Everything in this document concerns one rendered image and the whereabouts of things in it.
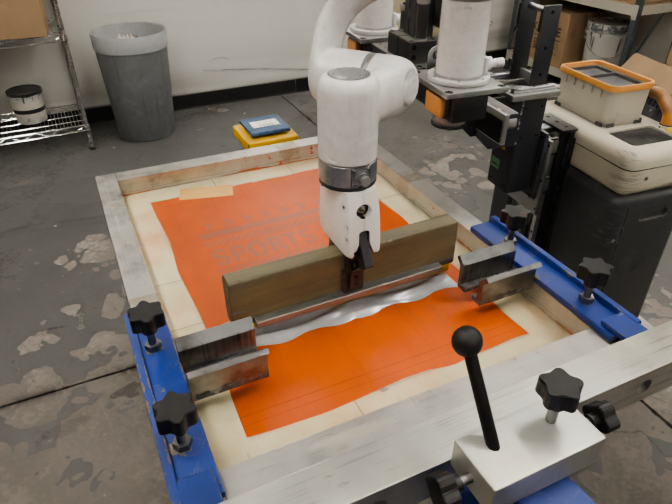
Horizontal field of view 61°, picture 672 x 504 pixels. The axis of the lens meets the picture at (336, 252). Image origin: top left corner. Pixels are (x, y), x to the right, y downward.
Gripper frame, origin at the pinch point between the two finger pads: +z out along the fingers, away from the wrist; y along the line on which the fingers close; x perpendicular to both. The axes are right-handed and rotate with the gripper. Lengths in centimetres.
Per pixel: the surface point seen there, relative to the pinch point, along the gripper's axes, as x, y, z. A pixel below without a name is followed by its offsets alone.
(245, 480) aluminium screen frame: 23.4, -24.8, 1.9
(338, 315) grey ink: 2.6, -2.7, 5.3
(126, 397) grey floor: 38, 91, 101
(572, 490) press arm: -1.7, -41.6, -3.1
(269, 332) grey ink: 12.9, -2.0, 5.1
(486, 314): -17.2, -11.4, 5.8
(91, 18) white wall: 6, 359, 35
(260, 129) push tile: -9, 66, 5
